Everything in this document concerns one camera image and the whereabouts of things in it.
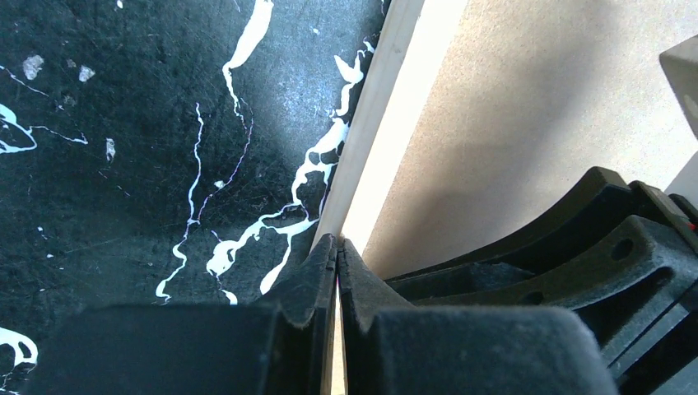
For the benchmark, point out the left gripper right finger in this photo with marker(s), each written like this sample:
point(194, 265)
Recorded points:
point(393, 347)

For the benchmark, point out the wooden picture frame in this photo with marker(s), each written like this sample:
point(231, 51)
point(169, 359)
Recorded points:
point(412, 44)

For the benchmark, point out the brown cardboard backing board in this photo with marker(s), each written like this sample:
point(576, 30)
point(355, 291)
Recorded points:
point(530, 95)

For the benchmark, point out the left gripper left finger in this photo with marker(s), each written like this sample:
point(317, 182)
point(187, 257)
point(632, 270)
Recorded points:
point(280, 344)

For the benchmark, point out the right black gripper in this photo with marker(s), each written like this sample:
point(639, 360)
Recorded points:
point(622, 255)

